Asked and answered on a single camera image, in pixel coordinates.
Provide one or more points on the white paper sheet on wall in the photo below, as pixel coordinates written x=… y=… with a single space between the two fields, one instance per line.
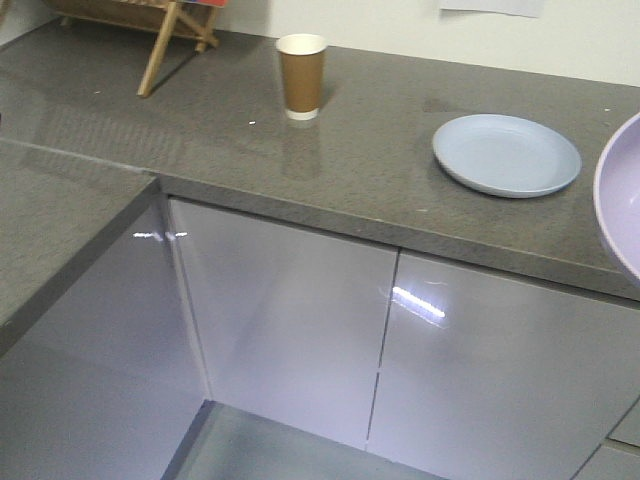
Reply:
x=522 y=8

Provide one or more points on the brown paper cup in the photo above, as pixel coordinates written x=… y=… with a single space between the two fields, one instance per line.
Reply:
x=302 y=59

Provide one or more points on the light blue plastic plate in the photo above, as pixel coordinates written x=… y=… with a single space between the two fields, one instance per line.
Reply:
x=506 y=156

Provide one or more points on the wooden dish rack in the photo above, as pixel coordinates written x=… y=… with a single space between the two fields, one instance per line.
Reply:
x=192 y=20

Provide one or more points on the purple plastic bowl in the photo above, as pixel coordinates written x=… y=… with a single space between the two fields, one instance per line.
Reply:
x=616 y=198

